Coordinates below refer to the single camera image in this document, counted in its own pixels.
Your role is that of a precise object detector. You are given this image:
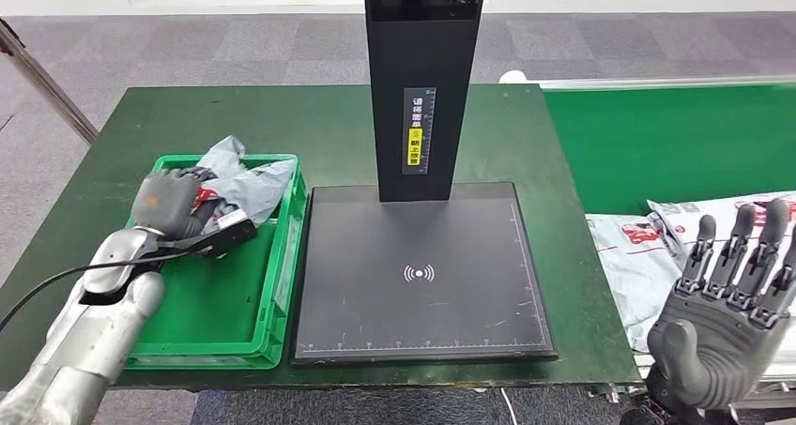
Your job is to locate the metal barrier pole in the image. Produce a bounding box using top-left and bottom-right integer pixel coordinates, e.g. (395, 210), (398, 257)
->
(0, 18), (100, 145)

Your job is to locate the grey poly mailer parcel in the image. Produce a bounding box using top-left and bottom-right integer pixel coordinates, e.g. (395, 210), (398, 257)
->
(189, 136), (299, 232)
(585, 213), (686, 355)
(646, 190), (796, 319)

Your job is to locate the black inbound scanning machine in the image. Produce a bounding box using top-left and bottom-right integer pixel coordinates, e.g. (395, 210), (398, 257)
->
(290, 0), (559, 367)

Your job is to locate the green conveyor belt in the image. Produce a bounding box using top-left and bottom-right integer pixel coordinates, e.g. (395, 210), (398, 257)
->
(543, 83), (796, 361)

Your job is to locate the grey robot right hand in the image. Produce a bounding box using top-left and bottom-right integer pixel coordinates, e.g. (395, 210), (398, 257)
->
(646, 198), (796, 411)

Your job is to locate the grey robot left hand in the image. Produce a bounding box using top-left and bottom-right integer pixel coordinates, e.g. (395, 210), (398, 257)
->
(130, 167), (219, 242)

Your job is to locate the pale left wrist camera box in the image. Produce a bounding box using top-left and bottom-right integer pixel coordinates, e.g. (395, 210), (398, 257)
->
(178, 209), (259, 261)

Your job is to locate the green plastic crate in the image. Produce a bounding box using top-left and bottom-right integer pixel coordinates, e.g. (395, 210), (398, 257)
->
(121, 153), (310, 372)

